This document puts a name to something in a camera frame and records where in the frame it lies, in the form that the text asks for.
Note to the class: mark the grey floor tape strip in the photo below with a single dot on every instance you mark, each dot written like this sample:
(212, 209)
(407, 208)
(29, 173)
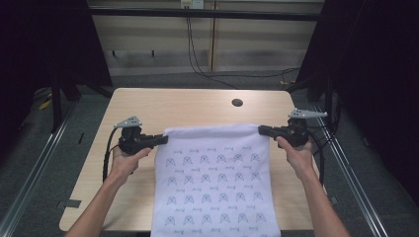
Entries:
(69, 203)

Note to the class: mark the black horizontal bar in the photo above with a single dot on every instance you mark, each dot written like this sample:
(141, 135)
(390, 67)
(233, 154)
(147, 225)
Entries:
(204, 14)

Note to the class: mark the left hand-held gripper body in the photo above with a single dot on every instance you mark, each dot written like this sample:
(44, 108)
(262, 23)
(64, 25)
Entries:
(133, 140)

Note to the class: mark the black curtain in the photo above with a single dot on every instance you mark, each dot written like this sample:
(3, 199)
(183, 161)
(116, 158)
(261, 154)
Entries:
(375, 82)
(42, 42)

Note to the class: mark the lavender patterned towel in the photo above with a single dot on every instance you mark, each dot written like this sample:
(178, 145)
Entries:
(214, 177)

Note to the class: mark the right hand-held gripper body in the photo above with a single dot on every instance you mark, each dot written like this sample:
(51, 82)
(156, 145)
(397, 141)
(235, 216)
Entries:
(298, 130)

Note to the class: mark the yellow floor object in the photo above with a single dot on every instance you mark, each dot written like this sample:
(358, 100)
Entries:
(45, 104)

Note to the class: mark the person's left hand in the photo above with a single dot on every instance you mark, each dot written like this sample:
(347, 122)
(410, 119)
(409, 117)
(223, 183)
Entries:
(126, 164)

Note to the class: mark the aluminium floor rail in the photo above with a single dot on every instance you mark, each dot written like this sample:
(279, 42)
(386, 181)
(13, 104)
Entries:
(29, 184)
(352, 184)

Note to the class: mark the person's right hand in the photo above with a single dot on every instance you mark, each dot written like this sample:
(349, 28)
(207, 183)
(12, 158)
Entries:
(298, 158)

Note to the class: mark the white wall socket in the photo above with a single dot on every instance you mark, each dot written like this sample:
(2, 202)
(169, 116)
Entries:
(192, 3)

